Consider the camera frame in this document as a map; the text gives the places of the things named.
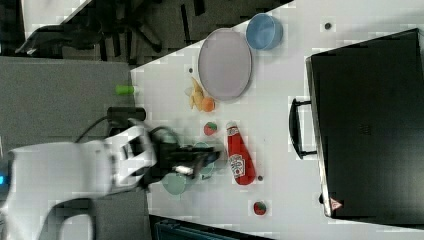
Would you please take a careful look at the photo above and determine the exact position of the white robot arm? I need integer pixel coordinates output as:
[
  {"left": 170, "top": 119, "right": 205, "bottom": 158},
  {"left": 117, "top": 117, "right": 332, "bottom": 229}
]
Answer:
[{"left": 1, "top": 119, "right": 221, "bottom": 240}]

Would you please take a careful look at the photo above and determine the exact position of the blue crate at edge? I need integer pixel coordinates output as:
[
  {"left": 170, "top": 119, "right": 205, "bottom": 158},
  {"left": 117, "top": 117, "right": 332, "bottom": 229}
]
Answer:
[{"left": 152, "top": 219, "right": 267, "bottom": 240}]

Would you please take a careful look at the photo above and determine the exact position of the green perforated colander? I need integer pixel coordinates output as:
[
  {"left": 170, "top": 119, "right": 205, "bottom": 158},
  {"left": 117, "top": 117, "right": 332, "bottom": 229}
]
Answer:
[{"left": 162, "top": 173, "right": 195, "bottom": 195}]

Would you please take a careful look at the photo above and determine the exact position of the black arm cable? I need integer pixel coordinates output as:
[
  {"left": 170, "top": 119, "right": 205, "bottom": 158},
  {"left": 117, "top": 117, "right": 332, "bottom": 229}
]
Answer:
[{"left": 75, "top": 115, "right": 111, "bottom": 144}]

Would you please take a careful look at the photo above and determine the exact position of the green cylinder object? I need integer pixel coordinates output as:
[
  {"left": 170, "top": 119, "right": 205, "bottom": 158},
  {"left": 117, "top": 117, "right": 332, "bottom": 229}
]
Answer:
[{"left": 115, "top": 85, "right": 139, "bottom": 96}]

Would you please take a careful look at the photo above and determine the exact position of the strawberry toy near edge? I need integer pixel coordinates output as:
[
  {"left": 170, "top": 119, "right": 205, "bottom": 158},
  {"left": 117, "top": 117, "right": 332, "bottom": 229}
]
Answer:
[{"left": 253, "top": 201, "right": 267, "bottom": 216}]

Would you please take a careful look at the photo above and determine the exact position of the strawberry toy near banana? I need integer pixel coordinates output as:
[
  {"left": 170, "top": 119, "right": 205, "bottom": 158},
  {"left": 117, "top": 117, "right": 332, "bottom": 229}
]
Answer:
[{"left": 204, "top": 122, "right": 217, "bottom": 136}]

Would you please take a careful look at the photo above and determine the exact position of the orange fruit toy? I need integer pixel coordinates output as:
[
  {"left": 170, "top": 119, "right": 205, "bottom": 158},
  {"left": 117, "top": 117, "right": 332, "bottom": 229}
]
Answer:
[{"left": 202, "top": 97, "right": 215, "bottom": 112}]

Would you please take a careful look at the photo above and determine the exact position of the green mug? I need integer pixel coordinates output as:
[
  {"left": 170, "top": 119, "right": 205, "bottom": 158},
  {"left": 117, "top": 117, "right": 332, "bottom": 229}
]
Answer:
[{"left": 194, "top": 141, "right": 228, "bottom": 180}]

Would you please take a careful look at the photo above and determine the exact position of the peeled banana toy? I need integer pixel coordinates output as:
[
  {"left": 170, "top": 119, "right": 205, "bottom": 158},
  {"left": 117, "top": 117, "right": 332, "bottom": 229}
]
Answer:
[{"left": 185, "top": 77, "right": 204, "bottom": 111}]

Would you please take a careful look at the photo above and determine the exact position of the lilac round plate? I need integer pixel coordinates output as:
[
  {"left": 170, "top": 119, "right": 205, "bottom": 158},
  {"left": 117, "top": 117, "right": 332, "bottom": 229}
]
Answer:
[{"left": 198, "top": 28, "right": 252, "bottom": 101}]

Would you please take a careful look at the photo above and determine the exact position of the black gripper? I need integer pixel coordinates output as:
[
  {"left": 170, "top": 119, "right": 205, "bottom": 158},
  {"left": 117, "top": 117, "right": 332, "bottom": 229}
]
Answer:
[{"left": 143, "top": 143, "right": 221, "bottom": 187}]

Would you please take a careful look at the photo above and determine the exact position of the blue bowl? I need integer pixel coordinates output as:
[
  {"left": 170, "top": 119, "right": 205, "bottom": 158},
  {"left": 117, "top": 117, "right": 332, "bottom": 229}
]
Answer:
[{"left": 246, "top": 13, "right": 283, "bottom": 51}]

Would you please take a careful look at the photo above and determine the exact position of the red ketchup bottle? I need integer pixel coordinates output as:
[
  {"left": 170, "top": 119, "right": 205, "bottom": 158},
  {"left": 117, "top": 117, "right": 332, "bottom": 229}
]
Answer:
[{"left": 226, "top": 121, "right": 256, "bottom": 185}]

